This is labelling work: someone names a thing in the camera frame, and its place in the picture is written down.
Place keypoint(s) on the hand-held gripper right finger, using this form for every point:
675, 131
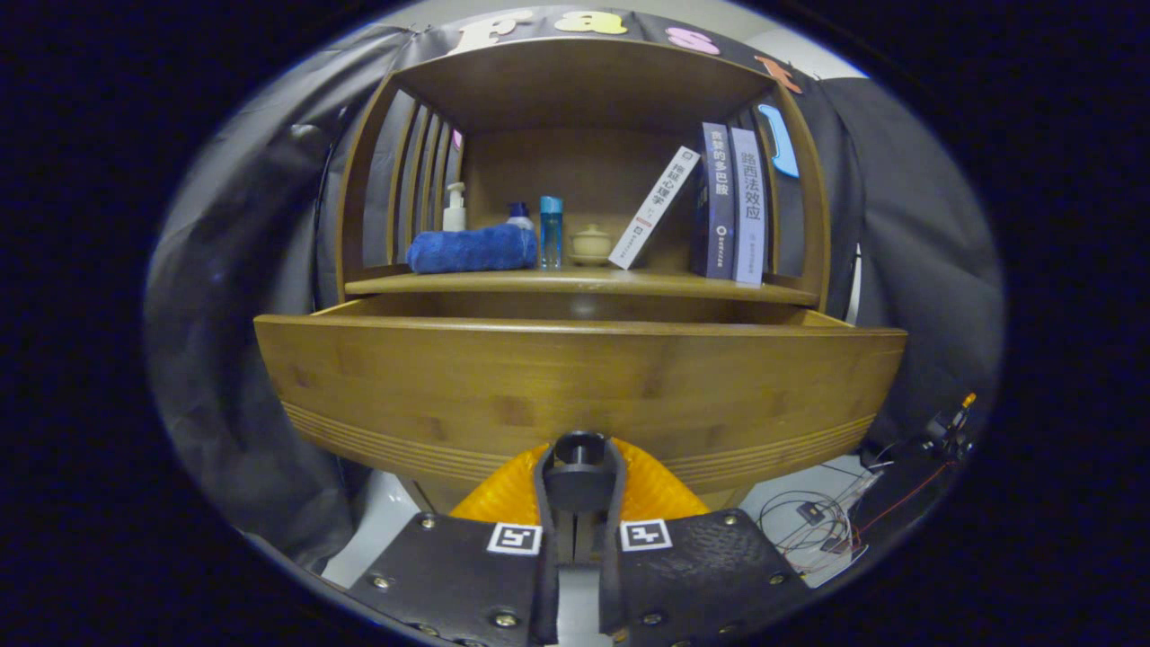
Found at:
611, 593

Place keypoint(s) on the white bottle with blue cap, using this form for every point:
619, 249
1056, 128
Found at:
519, 216

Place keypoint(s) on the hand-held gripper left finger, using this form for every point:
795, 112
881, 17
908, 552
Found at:
548, 593

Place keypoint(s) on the wooden cabinet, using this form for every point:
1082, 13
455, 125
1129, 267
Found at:
584, 85

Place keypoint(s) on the dark blue book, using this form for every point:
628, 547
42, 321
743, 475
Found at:
716, 202

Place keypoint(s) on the white pump bottle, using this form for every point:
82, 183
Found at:
455, 216

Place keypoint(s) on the wooden drawer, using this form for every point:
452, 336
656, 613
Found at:
539, 377

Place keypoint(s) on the black backdrop cloth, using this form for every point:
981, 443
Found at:
916, 252

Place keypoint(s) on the wooden countertop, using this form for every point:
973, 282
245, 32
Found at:
629, 281

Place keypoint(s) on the clear blue bottle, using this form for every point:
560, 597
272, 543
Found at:
551, 234

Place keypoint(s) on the lidded ceramic tea cup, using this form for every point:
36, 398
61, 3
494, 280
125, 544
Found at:
591, 244

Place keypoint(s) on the white light stand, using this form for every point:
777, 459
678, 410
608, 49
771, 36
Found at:
855, 283

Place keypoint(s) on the blue folded towel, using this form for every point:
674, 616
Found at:
472, 249

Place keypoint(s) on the black stand with orange tip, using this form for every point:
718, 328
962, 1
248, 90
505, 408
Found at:
948, 427

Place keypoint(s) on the white book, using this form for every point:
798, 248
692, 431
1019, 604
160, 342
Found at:
654, 208

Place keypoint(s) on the light purple book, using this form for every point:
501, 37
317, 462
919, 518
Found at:
749, 207

